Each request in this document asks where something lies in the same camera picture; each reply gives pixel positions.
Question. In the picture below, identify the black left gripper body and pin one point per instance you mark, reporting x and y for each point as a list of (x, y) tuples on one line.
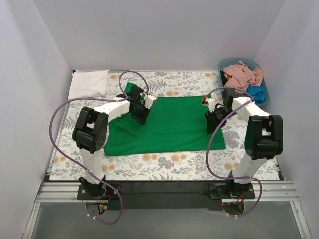
[(139, 111)]

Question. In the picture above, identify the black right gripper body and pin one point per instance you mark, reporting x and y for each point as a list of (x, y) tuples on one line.
[(213, 120)]

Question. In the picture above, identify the green t shirt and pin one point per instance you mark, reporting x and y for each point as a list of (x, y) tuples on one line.
[(173, 124)]

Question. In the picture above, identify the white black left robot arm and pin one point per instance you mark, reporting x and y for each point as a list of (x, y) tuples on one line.
[(91, 129)]

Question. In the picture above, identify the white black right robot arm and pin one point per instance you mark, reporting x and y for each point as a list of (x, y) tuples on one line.
[(263, 141)]

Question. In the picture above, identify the pink crumpled t shirt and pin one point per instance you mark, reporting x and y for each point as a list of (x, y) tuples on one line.
[(240, 76)]

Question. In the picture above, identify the blue crumpled t shirt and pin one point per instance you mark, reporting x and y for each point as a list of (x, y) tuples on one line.
[(258, 92)]

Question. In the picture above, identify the blue plastic basket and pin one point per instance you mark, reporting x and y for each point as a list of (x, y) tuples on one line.
[(227, 62)]

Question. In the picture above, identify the floral patterned table cloth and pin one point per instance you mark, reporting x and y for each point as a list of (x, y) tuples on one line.
[(193, 165)]

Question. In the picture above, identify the folded white t shirt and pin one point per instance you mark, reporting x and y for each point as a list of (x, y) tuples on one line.
[(88, 84)]

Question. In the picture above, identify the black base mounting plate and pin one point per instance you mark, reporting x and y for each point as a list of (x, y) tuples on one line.
[(218, 191)]

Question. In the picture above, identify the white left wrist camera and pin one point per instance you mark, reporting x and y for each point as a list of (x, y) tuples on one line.
[(149, 100)]

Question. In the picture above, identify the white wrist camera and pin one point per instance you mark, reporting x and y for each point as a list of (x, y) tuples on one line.
[(209, 102), (149, 100)]

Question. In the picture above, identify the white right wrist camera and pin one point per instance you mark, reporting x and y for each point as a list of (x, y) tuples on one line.
[(209, 102)]

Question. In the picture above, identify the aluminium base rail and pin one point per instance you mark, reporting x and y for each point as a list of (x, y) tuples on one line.
[(71, 191)]

